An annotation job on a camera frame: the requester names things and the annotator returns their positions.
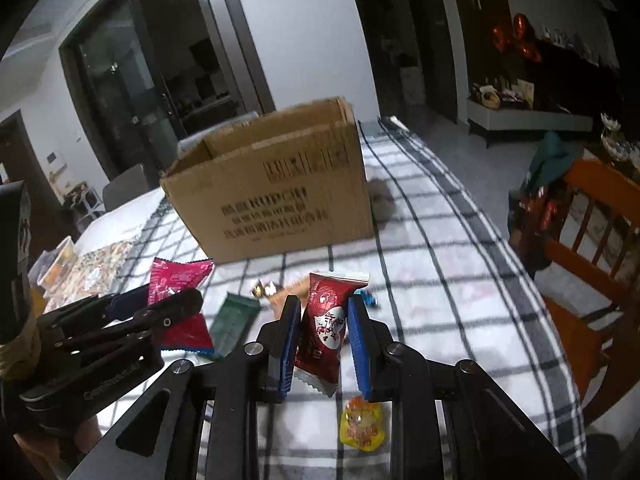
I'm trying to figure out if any brown cardboard box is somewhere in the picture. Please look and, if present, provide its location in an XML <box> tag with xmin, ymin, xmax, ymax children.
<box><xmin>159</xmin><ymin>96</ymin><xmax>376</xmax><ymax>264</ymax></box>

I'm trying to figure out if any white low cabinet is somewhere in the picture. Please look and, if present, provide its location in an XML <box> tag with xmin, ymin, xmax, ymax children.
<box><xmin>467</xmin><ymin>97</ymin><xmax>593</xmax><ymax>148</ymax></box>

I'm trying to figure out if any clear plastic container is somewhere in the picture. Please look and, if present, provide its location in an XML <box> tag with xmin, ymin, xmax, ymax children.
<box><xmin>27</xmin><ymin>237</ymin><xmax>78</xmax><ymax>301</ymax></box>

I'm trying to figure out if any green cloth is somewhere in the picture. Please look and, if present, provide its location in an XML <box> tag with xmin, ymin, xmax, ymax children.
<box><xmin>527</xmin><ymin>130</ymin><xmax>581</xmax><ymax>191</ymax></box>

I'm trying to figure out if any person's left hand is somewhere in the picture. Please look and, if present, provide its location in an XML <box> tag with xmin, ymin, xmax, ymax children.
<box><xmin>20</xmin><ymin>417</ymin><xmax>101</xmax><ymax>480</ymax></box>

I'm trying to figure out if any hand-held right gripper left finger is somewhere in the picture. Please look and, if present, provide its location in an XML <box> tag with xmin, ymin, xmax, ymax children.
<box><xmin>67</xmin><ymin>295</ymin><xmax>303</xmax><ymax>480</ymax></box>

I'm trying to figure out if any orange wooden chair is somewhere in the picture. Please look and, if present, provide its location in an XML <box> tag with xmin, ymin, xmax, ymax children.
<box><xmin>510</xmin><ymin>157</ymin><xmax>640</xmax><ymax>426</ymax></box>

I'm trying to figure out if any orange snack packet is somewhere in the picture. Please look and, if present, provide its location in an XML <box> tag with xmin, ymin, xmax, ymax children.
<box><xmin>270</xmin><ymin>280</ymin><xmax>313</xmax><ymax>308</ymax></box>

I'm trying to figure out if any yellow candy packet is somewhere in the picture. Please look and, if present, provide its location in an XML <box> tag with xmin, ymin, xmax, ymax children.
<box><xmin>339</xmin><ymin>395</ymin><xmax>388</xmax><ymax>448</ymax></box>

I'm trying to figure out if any dark red snack packet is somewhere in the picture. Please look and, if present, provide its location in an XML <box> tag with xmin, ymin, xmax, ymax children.
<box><xmin>292</xmin><ymin>271</ymin><xmax>371</xmax><ymax>398</ymax></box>

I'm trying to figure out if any dark green snack packet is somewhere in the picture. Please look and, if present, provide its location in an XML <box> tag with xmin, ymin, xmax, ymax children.
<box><xmin>197</xmin><ymin>291</ymin><xmax>263</xmax><ymax>361</ymax></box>

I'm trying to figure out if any grey chair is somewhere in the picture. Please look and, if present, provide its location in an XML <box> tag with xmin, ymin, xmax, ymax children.
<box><xmin>102</xmin><ymin>164</ymin><xmax>151</xmax><ymax>211</ymax></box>
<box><xmin>177</xmin><ymin>112</ymin><xmax>261</xmax><ymax>158</ymax></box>

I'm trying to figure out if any small white rack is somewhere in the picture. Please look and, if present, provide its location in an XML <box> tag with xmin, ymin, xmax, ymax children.
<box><xmin>65</xmin><ymin>185</ymin><xmax>101</xmax><ymax>226</ymax></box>

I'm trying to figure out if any dark bag with red items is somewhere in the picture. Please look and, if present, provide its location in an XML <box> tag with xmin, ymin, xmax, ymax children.
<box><xmin>507</xmin><ymin>180</ymin><xmax>566</xmax><ymax>261</ymax></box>

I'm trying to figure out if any patterned table mat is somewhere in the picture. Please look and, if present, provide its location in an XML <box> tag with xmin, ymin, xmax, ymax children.
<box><xmin>45</xmin><ymin>240</ymin><xmax>136</xmax><ymax>311</ymax></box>

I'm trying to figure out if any glass tiered stand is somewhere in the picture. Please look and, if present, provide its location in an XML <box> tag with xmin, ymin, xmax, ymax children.
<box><xmin>600</xmin><ymin>112</ymin><xmax>640</xmax><ymax>166</ymax></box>

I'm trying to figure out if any checked tablecloth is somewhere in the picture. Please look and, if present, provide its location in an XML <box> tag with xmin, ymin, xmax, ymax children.
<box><xmin>82</xmin><ymin>115</ymin><xmax>588</xmax><ymax>480</ymax></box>

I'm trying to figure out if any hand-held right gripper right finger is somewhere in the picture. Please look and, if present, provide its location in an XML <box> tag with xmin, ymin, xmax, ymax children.
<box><xmin>346</xmin><ymin>294</ymin><xmax>586</xmax><ymax>480</ymax></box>

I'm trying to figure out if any pink snack packet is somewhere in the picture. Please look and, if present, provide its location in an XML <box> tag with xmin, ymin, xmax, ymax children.
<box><xmin>147</xmin><ymin>257</ymin><xmax>217</xmax><ymax>356</ymax></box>

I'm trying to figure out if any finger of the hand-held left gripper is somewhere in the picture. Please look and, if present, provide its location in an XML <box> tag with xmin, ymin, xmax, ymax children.
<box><xmin>52</xmin><ymin>287</ymin><xmax>205</xmax><ymax>361</ymax></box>
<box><xmin>42</xmin><ymin>284</ymin><xmax>151</xmax><ymax>332</ymax></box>

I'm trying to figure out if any red balloon bunch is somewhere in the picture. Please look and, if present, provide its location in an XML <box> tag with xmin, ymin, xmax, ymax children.
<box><xmin>492</xmin><ymin>12</ymin><xmax>543</xmax><ymax>63</ymax></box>

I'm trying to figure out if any dark glass sliding door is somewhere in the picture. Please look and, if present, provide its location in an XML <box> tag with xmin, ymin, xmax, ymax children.
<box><xmin>60</xmin><ymin>0</ymin><xmax>276</xmax><ymax>171</ymax></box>

